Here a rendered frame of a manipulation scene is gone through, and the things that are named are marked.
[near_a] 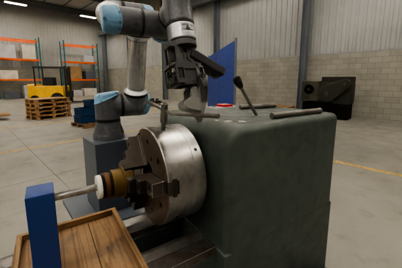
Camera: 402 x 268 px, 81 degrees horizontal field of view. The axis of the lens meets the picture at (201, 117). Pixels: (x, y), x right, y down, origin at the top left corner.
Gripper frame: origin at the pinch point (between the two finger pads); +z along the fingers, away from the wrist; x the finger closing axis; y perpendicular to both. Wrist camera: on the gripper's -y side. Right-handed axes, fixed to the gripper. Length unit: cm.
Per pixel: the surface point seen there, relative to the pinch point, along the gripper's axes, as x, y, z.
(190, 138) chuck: -11.7, -2.7, 5.5
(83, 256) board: -28, 29, 34
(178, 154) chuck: -9.4, 3.4, 9.2
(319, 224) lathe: -10, -58, 50
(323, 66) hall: -448, -924, -179
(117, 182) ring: -19.8, 18.8, 14.7
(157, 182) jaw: -10.6, 10.5, 15.8
